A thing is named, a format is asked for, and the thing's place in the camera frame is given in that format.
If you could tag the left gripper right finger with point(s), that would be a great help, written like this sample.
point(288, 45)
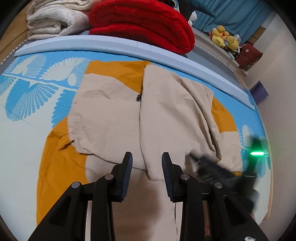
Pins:
point(172, 175)

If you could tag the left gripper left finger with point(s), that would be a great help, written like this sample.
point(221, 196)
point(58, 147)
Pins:
point(121, 177)

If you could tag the beige and orange hooded coat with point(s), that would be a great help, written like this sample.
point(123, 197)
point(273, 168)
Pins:
point(137, 107)

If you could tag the light blue foam strip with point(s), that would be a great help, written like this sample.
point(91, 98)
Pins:
point(130, 48)

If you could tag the blue patterned bed sheet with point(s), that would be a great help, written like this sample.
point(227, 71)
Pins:
point(36, 93)

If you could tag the grey mattress cover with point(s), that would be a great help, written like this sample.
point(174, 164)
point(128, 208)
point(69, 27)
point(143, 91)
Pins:
point(205, 58)

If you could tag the dark red cushion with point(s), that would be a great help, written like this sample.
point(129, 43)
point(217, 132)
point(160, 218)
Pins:
point(248, 56)

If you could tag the yellow plush toys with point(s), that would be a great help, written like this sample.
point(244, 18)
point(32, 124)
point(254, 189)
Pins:
point(222, 38)

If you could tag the red folded blanket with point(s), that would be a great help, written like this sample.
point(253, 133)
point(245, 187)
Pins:
point(151, 22)

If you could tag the blue curtain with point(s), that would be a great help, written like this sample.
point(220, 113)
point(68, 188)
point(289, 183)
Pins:
point(237, 16)

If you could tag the teal shark plush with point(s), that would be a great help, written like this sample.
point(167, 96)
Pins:
point(187, 7)

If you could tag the cream folded blanket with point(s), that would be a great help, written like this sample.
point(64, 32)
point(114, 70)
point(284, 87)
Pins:
point(48, 19)

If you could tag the wooden headboard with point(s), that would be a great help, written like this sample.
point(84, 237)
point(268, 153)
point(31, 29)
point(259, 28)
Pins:
point(13, 25)

